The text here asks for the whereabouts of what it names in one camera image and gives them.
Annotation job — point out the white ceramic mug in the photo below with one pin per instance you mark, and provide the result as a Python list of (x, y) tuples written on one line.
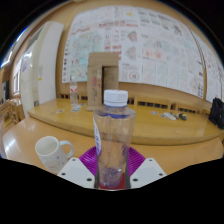
[(50, 153)]

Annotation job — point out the white door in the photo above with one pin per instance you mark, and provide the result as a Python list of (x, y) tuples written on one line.
[(43, 66)]

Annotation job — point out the clear plastic water bottle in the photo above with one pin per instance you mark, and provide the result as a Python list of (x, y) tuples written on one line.
[(114, 140)]

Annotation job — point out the narrow wall poster sheet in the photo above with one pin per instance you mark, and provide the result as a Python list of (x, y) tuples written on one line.
[(213, 73)]

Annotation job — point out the large wall poster sheet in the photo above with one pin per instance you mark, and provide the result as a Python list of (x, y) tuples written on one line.
[(150, 50)]

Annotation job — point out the black bag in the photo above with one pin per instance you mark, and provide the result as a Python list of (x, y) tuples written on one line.
[(217, 113)]

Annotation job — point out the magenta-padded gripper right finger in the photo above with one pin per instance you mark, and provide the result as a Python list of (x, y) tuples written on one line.
[(148, 170)]

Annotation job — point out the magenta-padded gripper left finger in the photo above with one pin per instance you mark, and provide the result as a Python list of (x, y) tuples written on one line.
[(78, 171)]

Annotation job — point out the wooden chair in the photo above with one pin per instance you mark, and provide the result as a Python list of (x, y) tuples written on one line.
[(8, 115)]

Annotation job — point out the brown cardboard box stand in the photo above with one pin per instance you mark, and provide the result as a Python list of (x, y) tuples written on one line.
[(101, 60)]

